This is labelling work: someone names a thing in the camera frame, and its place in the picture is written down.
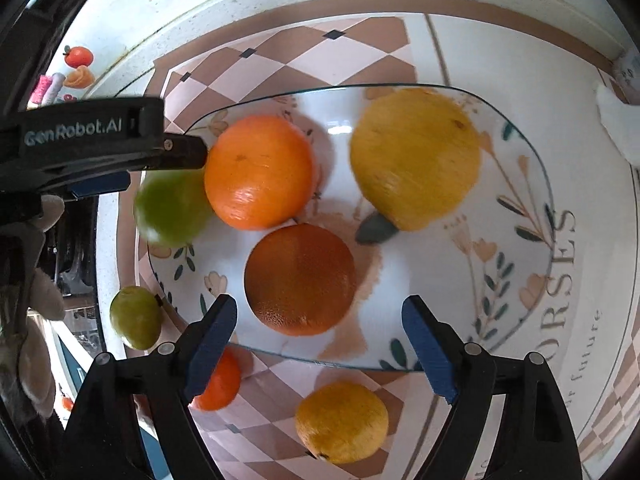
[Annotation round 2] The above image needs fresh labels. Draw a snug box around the orange fruit ornament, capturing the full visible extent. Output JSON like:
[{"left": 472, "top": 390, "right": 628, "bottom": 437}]
[{"left": 63, "top": 44, "right": 95, "bottom": 69}]

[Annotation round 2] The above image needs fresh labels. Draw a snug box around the dark orange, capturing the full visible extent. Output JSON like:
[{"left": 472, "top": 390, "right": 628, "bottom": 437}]
[{"left": 244, "top": 223, "right": 358, "bottom": 337}]

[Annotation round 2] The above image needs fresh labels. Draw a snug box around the large green fruit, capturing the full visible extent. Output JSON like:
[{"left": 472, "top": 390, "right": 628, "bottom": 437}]
[{"left": 133, "top": 169, "right": 215, "bottom": 249}]

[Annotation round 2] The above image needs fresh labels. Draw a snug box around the peach flower ornament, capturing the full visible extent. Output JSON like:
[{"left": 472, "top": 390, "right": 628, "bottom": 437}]
[{"left": 62, "top": 66, "right": 96, "bottom": 90}]

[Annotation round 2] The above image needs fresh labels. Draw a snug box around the person's left hand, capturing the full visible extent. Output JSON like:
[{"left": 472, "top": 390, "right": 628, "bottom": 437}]
[{"left": 0, "top": 194, "right": 67, "bottom": 422}]

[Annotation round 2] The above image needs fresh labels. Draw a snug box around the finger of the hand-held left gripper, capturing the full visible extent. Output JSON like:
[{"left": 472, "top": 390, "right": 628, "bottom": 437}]
[
  {"left": 67, "top": 171, "right": 132, "bottom": 199},
  {"left": 164, "top": 133, "right": 209, "bottom": 172}
]

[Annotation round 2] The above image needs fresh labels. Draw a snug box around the small green fruit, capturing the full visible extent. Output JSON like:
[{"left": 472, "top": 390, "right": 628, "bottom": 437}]
[{"left": 109, "top": 286, "right": 164, "bottom": 351}]

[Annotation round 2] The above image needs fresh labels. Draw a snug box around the small tangerine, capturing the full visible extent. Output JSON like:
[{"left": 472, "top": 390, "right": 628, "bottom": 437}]
[{"left": 192, "top": 347, "right": 242, "bottom": 412}]

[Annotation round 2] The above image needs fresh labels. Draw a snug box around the white tissue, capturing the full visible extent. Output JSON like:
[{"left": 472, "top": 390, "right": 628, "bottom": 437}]
[{"left": 595, "top": 82, "right": 640, "bottom": 167}]

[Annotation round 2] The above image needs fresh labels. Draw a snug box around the large yellow lemon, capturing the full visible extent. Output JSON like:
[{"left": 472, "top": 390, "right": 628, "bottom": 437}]
[{"left": 349, "top": 87, "right": 484, "bottom": 245}]

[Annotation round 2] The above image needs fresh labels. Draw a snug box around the checkered pink placemat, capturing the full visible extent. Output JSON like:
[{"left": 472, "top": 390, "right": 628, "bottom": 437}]
[{"left": 117, "top": 14, "right": 640, "bottom": 480}]

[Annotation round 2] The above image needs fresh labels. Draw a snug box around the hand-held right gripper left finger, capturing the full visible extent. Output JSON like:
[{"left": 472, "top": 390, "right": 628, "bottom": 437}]
[{"left": 60, "top": 294, "right": 239, "bottom": 480}]

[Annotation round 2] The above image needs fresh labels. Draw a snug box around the floral white plate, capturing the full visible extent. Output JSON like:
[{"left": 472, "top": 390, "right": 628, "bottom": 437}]
[{"left": 145, "top": 85, "right": 557, "bottom": 372}]

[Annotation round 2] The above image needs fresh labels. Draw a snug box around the small yellow lemon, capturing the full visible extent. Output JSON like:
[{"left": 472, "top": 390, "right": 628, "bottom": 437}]
[{"left": 294, "top": 380, "right": 390, "bottom": 465}]

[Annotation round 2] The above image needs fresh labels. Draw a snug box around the bright orange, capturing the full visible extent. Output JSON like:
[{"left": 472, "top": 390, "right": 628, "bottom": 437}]
[{"left": 203, "top": 114, "right": 317, "bottom": 231}]

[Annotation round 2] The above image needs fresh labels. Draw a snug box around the pink ornament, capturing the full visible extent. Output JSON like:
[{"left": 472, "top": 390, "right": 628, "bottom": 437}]
[{"left": 27, "top": 73, "right": 66, "bottom": 109}]

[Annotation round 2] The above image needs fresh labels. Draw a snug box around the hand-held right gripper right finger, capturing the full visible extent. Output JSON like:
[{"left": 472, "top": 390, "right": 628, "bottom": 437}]
[{"left": 401, "top": 295, "right": 584, "bottom": 480}]

